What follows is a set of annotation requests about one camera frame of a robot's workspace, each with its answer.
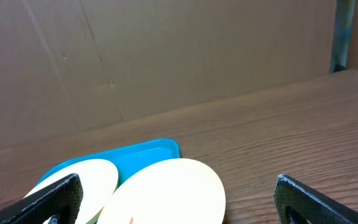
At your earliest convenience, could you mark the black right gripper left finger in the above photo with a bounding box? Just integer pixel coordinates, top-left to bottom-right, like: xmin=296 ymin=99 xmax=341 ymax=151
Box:
xmin=0 ymin=173 xmax=83 ymax=224

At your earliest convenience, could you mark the brown cardboard backdrop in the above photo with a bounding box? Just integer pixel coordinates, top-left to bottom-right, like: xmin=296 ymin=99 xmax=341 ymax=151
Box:
xmin=0 ymin=0 xmax=352 ymax=148

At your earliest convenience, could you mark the teal plastic tray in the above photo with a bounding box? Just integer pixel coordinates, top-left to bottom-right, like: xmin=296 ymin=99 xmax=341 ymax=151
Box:
xmin=40 ymin=138 xmax=181 ymax=185

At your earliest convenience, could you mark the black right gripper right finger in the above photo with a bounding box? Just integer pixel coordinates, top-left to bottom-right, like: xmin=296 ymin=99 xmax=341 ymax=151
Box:
xmin=273 ymin=174 xmax=358 ymax=224

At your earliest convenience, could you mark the yellow plate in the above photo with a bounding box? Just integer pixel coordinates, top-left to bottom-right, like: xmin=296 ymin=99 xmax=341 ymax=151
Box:
xmin=98 ymin=158 xmax=226 ymax=224
xmin=27 ymin=159 xmax=118 ymax=224

